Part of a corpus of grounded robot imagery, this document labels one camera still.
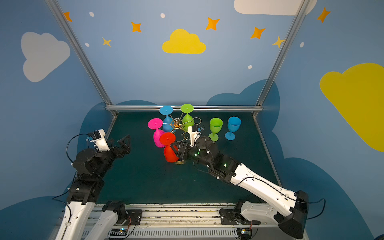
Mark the right circuit board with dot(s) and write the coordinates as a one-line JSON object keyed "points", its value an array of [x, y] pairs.
{"points": [[244, 234]]}

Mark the blue wine glass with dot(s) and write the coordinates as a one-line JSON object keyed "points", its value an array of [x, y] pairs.
{"points": [[167, 121], [234, 124]]}

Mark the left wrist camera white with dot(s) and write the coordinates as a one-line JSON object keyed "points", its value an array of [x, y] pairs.
{"points": [[99, 141]]}

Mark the aluminium frame left post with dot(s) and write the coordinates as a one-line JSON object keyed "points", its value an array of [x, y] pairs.
{"points": [[64, 24]]}

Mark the green wine glass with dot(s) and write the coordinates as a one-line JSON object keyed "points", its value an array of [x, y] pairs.
{"points": [[215, 127], [187, 120]]}

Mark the aluminium frame right post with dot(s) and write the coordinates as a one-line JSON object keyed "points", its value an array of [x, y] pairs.
{"points": [[292, 32]]}

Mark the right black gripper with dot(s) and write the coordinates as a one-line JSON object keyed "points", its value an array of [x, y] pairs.
{"points": [[183, 149]]}

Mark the aluminium frame back bar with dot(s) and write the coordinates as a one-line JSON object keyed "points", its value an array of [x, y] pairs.
{"points": [[155, 108]]}

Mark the red wine glass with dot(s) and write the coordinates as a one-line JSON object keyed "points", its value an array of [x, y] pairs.
{"points": [[167, 139]]}

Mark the blue wine glass front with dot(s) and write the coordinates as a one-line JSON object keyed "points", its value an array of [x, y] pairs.
{"points": [[234, 124]]}

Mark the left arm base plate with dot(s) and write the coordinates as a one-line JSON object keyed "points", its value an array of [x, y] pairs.
{"points": [[133, 217]]}

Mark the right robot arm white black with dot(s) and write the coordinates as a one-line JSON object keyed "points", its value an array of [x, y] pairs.
{"points": [[290, 209]]}

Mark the left circuit board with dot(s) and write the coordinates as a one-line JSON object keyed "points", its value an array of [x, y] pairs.
{"points": [[118, 233]]}

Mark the gold wire wine glass rack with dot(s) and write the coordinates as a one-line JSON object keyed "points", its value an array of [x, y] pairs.
{"points": [[181, 135]]}

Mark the blue wine glass back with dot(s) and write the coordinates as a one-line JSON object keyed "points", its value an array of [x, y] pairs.
{"points": [[167, 121]]}

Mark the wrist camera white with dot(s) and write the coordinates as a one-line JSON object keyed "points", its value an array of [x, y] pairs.
{"points": [[99, 141], [194, 132]]}

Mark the pink wine glass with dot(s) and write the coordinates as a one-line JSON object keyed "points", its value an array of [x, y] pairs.
{"points": [[156, 124]]}

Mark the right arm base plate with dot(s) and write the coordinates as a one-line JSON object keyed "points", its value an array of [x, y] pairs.
{"points": [[234, 217]]}

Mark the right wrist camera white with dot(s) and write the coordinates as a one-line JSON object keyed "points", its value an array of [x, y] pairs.
{"points": [[194, 132]]}

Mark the green wine glass back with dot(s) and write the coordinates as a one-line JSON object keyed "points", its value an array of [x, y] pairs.
{"points": [[187, 120]]}

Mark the circuit board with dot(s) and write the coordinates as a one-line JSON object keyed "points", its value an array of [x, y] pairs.
{"points": [[244, 234], [118, 233]]}

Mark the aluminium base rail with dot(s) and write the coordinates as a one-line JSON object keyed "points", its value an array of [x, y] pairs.
{"points": [[178, 222]]}

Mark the aluminium frame post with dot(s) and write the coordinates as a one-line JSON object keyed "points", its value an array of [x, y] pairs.
{"points": [[292, 32], [64, 24]]}

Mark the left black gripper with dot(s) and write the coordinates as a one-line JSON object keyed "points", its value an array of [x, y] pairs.
{"points": [[116, 147]]}

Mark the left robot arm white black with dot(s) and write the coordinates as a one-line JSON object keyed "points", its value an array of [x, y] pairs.
{"points": [[91, 165]]}

